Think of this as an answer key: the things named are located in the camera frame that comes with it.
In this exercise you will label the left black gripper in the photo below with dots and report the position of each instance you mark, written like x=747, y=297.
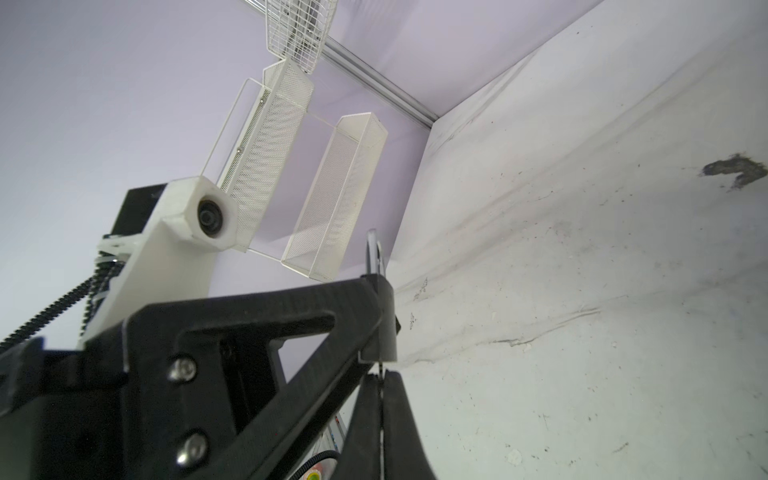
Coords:
x=63, y=412

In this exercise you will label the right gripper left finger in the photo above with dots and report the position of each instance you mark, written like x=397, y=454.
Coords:
x=361, y=457

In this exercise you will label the white wire basket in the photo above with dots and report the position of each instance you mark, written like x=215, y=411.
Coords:
x=297, y=30

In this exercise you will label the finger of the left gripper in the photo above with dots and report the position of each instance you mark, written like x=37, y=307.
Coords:
x=238, y=387

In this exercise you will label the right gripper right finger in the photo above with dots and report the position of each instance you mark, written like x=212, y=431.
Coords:
x=403, y=452

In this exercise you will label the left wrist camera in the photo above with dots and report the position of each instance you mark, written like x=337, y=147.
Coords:
x=171, y=259

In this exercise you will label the black padlock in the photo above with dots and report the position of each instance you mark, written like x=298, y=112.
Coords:
x=382, y=346

